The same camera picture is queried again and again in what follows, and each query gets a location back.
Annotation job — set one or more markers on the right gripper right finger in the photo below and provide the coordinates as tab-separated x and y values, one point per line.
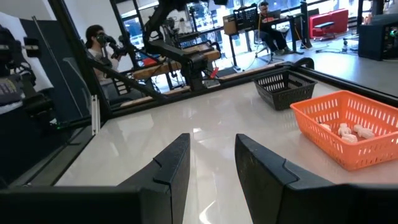
261	180

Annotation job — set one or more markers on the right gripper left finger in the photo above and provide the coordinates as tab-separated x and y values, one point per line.
177	174

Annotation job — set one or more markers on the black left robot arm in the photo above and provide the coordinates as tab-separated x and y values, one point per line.
192	62

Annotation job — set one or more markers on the black plastic basket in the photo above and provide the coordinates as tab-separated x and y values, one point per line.
284	91

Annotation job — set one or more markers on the orange plastic basket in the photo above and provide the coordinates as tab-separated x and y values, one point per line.
357	155

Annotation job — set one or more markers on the silver aluminium profile piece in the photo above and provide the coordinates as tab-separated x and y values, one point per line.
95	115

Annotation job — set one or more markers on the wooden background table top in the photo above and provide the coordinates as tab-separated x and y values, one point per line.
155	70

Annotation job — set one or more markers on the red tab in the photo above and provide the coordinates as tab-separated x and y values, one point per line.
214	73

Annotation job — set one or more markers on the person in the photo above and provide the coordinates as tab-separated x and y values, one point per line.
97	57
272	35

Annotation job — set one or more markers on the dark blue panel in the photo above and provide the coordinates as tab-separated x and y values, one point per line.
62	81

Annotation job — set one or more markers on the black handheld device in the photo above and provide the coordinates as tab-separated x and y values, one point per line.
109	42

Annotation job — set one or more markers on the black background desk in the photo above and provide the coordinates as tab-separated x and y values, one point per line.
293	31

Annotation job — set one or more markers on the brown cardboard box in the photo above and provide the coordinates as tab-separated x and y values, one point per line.
229	25

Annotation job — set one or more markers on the black perforated crate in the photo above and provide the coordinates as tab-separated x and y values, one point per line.
245	18

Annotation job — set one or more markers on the red sofa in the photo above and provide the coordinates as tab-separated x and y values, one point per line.
329	20

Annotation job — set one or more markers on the black computer case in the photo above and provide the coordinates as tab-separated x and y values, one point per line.
373	40

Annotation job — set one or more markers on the black equipment stack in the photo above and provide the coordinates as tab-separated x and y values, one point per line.
12	62

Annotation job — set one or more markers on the silver frame bracket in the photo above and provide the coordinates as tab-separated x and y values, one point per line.
212	83

